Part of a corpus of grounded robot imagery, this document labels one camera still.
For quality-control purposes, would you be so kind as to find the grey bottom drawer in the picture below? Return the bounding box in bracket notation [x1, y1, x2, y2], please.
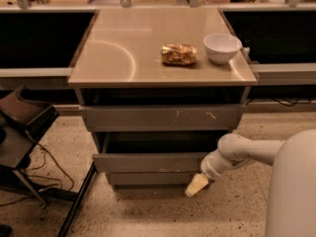
[106, 173, 194, 190]

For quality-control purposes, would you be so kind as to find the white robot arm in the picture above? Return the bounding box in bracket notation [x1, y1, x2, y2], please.
[186, 129, 316, 237]

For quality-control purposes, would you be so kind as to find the dark brown chair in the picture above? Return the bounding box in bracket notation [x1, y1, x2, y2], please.
[0, 86, 59, 207]

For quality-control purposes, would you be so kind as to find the crumpled gold snack bag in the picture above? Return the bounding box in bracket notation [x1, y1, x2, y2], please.
[161, 43, 197, 66]

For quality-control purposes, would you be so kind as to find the grey drawer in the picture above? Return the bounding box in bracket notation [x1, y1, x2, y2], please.
[79, 104, 245, 131]
[106, 173, 194, 190]
[93, 130, 225, 174]

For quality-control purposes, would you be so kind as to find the grey top drawer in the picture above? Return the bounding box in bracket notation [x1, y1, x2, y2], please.
[79, 104, 245, 131]

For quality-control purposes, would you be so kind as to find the white ceramic bowl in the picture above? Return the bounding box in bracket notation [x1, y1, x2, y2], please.
[203, 34, 242, 64]

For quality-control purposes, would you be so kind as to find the grey drawer cabinet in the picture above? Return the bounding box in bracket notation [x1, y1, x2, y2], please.
[67, 7, 259, 156]

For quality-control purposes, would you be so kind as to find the black floor cable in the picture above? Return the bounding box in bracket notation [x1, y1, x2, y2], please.
[0, 128, 76, 207]

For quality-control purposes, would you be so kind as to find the black pole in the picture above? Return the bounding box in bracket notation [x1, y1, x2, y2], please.
[57, 164, 96, 237]

